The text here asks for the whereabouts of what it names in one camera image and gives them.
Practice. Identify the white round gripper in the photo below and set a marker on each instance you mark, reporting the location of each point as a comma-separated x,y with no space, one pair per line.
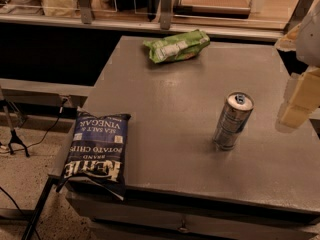
310,39

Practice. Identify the black table leg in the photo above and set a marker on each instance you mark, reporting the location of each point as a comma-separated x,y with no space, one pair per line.
32,222

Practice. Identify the silver redbull can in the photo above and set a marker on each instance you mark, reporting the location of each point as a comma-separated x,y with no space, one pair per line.
233,118

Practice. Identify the blue kettle chip bag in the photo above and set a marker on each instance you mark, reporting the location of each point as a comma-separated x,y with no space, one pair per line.
97,151

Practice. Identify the black tripod stand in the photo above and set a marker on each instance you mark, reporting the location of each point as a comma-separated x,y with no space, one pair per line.
14,138

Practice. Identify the brown cardboard tray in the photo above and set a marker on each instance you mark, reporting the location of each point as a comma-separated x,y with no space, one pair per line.
213,8

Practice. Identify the green chip bag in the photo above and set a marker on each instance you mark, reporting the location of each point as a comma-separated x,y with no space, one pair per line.
178,47

